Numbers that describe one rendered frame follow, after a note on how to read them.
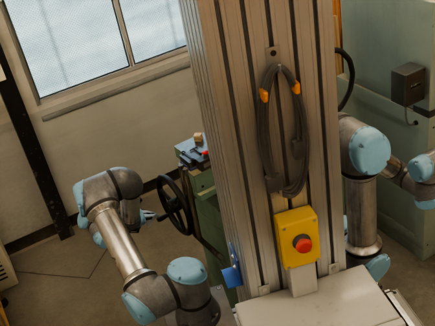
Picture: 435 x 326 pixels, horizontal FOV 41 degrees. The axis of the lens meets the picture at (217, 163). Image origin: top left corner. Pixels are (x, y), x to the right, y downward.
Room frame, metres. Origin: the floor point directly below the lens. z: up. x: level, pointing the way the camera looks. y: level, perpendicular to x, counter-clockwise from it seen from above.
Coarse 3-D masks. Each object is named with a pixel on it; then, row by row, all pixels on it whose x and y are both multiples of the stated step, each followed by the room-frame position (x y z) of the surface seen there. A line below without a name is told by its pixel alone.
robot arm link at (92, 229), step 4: (92, 224) 1.85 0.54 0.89; (88, 228) 1.86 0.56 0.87; (92, 228) 1.84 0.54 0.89; (96, 228) 1.82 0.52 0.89; (92, 232) 1.82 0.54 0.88; (96, 232) 1.80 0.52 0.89; (92, 236) 1.82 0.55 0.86; (96, 236) 1.79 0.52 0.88; (100, 236) 1.78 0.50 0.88; (96, 240) 1.78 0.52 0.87; (100, 240) 1.77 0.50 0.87; (100, 244) 1.77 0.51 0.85; (104, 244) 1.77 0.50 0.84; (104, 248) 1.78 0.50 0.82
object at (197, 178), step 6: (180, 162) 2.07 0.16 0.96; (210, 168) 1.99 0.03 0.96; (192, 174) 1.97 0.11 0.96; (198, 174) 1.96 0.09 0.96; (204, 174) 1.97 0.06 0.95; (210, 174) 1.99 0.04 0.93; (192, 180) 1.97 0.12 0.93; (198, 180) 1.96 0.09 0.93; (204, 180) 1.97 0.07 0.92; (210, 180) 1.98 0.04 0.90; (192, 186) 1.98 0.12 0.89; (198, 186) 1.96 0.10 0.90; (204, 186) 1.97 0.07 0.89; (210, 186) 1.98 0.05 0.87; (198, 192) 1.95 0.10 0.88
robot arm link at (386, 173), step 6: (342, 114) 1.36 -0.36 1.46; (348, 114) 1.39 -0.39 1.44; (390, 156) 1.46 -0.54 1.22; (390, 162) 1.45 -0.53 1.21; (396, 162) 1.47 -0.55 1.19; (402, 162) 1.49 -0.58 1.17; (384, 168) 1.44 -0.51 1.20; (390, 168) 1.45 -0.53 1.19; (396, 168) 1.46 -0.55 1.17; (402, 168) 1.47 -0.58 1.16; (384, 174) 1.46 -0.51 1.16; (390, 174) 1.45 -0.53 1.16; (396, 174) 1.46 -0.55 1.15; (402, 174) 1.46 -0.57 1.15; (390, 180) 1.48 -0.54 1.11; (396, 180) 1.47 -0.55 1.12; (402, 180) 1.45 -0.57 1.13
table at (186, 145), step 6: (204, 132) 2.39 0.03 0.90; (192, 138) 2.36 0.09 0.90; (204, 138) 2.33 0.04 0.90; (180, 144) 2.32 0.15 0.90; (186, 144) 2.31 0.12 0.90; (192, 144) 2.30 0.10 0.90; (198, 144) 2.29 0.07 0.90; (204, 144) 2.28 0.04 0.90; (180, 150) 2.27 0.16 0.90; (186, 150) 2.26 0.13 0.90; (180, 180) 2.09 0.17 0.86; (204, 192) 1.95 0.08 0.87; (210, 192) 1.96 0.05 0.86; (198, 198) 1.95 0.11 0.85; (204, 198) 1.94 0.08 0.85
